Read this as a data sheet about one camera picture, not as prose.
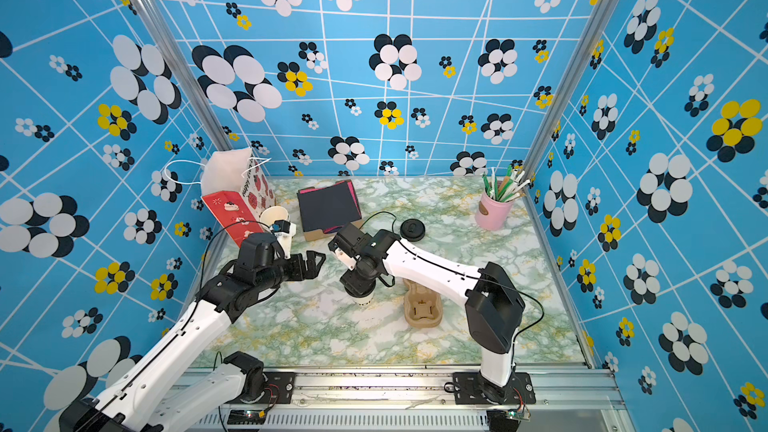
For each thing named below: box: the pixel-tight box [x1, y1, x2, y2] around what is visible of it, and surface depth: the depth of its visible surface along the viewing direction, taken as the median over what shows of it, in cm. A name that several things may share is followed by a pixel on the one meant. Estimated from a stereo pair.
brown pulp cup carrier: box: [403, 279, 443, 329], surface depth 84 cm
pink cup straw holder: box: [475, 192, 515, 231], surface depth 101 cm
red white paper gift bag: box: [201, 147, 276, 248], surface depth 91 cm
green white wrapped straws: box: [482, 165, 531, 202], surface depth 95 cm
